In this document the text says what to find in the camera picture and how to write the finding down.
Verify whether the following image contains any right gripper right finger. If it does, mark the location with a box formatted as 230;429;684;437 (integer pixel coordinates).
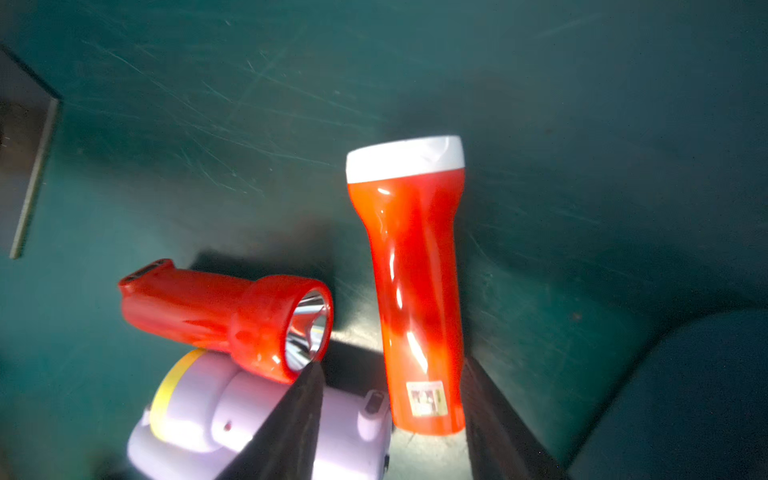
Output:
460;357;568;479

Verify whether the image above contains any red flashlight white head top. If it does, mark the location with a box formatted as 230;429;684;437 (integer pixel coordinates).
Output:
346;135;465;436

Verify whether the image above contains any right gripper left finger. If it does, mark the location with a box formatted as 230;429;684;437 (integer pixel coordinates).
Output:
217;362;325;480

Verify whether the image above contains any red flashlight upper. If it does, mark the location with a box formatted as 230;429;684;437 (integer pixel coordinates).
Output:
118;259;334;384

